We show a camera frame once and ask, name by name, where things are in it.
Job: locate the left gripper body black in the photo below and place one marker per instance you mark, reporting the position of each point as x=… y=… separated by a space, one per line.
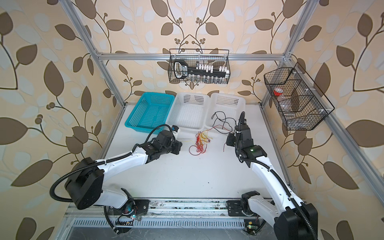
x=174 y=147

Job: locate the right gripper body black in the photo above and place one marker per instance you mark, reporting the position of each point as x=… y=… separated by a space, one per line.
x=231 y=141

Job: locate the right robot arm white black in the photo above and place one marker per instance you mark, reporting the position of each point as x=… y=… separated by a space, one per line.
x=290 y=217

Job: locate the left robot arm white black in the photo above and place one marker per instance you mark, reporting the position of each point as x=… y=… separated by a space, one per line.
x=84 y=185

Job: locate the right white plastic basket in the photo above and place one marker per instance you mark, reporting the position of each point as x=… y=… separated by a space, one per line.
x=224 y=112

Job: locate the white plastic basket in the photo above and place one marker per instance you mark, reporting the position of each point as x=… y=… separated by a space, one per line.
x=189 y=111
x=224 y=112

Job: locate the middle white plastic basket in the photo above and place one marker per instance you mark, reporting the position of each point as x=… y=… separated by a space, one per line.
x=189 y=111

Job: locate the teal plastic basket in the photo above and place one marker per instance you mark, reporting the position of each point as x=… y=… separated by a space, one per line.
x=151 y=111

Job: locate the red capped item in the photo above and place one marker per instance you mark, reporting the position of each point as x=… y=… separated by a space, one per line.
x=278 y=91

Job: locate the black tool with vials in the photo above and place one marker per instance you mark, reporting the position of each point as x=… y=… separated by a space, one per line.
x=182 y=70

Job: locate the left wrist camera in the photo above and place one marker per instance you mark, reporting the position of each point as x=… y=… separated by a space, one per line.
x=175 y=131

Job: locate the side black wire basket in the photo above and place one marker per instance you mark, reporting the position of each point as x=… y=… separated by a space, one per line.
x=303 y=105

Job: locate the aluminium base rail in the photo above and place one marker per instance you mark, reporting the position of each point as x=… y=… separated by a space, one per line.
x=167 y=213

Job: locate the back black wire basket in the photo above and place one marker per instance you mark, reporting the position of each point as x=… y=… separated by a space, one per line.
x=216 y=57

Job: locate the aluminium frame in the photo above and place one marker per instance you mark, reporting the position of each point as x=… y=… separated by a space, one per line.
x=316 y=67

